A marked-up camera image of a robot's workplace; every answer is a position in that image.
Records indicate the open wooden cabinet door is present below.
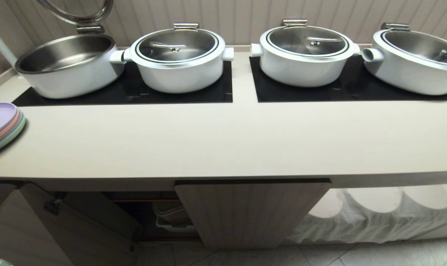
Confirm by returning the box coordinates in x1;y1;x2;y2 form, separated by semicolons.
0;183;144;266

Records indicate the black induction panel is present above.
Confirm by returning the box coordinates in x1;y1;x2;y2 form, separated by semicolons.
12;60;233;107
249;55;447;103

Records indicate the open white chafing pot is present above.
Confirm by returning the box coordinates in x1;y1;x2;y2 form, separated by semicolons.
15;34;126;99

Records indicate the white cloth cover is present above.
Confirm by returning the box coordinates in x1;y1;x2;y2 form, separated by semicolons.
287;184;447;244

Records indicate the metal door hinge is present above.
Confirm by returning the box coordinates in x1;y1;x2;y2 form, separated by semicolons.
44;199;62;215

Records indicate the raised glass pot lid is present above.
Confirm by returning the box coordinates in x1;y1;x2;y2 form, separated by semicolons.
37;0;114;34

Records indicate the green plate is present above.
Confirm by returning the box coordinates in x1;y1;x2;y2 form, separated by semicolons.
0;112;27;156

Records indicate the pink plate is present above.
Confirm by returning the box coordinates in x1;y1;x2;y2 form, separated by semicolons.
0;109;21;147

